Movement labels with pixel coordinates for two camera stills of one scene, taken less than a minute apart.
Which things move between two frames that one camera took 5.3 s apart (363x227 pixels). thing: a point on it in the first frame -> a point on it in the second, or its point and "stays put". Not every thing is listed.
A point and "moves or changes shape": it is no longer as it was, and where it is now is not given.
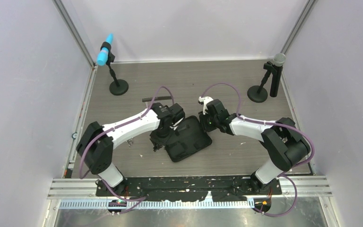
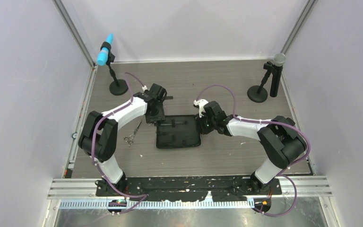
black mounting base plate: [180, 188] stays put
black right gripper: [203, 118] stays put
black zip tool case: [190, 138] moves or changes shape
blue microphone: [103, 54] stays put
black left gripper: [158, 141] -> [159, 117]
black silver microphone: [279, 59] stays put
